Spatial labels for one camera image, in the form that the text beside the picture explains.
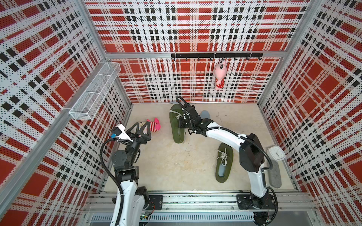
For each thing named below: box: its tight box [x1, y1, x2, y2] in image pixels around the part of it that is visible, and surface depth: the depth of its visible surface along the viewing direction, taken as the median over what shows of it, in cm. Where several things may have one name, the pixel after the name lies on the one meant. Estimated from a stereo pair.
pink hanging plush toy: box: [213, 59, 227, 91], surface depth 95 cm
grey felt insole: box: [268, 159, 282, 189], surface depth 82 cm
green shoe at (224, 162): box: [215, 142, 234, 184], surface depth 83 cm
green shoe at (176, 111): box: [169, 103, 185, 144], surface depth 90 cm
